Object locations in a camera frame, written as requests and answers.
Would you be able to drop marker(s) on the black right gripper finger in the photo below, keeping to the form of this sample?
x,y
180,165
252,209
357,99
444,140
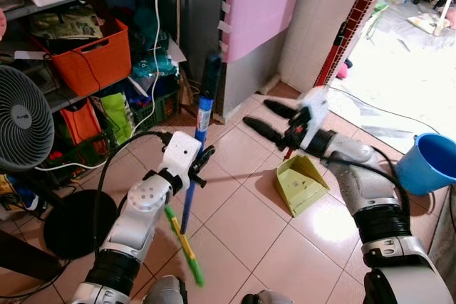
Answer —
x,y
280,109
265,130

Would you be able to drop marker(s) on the orange bag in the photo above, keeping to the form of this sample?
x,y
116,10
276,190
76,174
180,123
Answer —
x,y
82,122

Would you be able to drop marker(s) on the grey left robot leg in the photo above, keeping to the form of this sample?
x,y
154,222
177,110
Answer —
x,y
167,291

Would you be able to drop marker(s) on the grey robot leg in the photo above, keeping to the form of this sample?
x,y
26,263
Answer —
x,y
265,298
167,291

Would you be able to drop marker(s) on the grey right robot leg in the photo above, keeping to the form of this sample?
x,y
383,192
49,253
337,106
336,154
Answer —
x,y
265,298

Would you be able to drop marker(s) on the green plastic item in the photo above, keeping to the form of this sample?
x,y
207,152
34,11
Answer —
x,y
380,8

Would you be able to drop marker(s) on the green bag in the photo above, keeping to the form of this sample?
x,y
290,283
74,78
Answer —
x,y
116,115

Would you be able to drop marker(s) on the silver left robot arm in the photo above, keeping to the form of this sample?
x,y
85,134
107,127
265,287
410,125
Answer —
x,y
135,226

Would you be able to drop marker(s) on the pink slipper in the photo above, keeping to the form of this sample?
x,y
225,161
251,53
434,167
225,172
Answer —
x,y
343,70

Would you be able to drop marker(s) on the blue plastic bucket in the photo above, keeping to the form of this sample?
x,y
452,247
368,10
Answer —
x,y
426,165

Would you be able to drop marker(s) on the grey floor fan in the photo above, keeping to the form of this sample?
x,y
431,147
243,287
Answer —
x,y
21,122

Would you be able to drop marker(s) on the pink foam mat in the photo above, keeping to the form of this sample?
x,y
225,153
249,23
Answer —
x,y
263,8

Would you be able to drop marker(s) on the orange plastic basket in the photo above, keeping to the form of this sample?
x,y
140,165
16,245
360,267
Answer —
x,y
96,65

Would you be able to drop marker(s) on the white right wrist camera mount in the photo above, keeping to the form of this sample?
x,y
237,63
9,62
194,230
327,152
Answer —
x,y
315,108

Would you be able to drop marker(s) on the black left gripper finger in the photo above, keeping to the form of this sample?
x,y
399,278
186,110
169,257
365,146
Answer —
x,y
207,156

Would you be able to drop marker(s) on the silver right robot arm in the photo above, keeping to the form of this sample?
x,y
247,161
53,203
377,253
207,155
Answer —
x,y
377,204

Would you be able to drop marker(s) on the grey steel cabinet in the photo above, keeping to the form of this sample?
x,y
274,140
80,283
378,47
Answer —
x,y
249,80

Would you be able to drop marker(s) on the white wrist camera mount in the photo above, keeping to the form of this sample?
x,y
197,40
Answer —
x,y
179,156
315,108

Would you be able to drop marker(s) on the red tiled door jamb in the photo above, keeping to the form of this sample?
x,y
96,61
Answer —
x,y
363,12

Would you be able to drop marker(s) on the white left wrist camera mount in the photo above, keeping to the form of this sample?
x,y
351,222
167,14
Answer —
x,y
179,156

